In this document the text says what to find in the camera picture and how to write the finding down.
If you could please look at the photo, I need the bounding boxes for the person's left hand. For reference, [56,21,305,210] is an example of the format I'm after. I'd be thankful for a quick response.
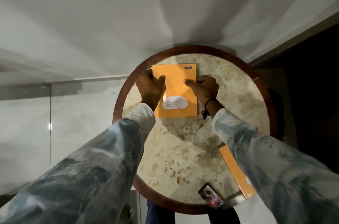
[136,69,166,112]

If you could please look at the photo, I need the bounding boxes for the person's right hand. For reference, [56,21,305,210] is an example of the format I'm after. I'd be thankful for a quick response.
[183,75,220,110]

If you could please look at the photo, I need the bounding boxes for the orange notebook with white label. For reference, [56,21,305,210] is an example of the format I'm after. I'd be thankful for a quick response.
[152,63,198,118]

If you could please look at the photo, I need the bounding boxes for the person's left forearm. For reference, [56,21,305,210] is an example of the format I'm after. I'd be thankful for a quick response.
[0,103,156,224]

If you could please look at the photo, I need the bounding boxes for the person's right forearm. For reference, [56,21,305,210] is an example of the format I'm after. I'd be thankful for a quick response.
[212,108,339,224]

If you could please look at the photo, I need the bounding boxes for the black wrist band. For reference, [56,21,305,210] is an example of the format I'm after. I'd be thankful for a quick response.
[201,98,221,121]

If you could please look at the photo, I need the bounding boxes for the round marble table wooden rim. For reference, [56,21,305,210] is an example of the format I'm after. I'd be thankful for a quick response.
[112,45,278,215]

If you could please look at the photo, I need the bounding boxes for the small printed card packet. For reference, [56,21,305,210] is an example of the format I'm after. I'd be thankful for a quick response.
[198,183,224,209]

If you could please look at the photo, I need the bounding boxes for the person's blue trousers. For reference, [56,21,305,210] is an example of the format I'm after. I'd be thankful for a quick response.
[145,200,241,224]

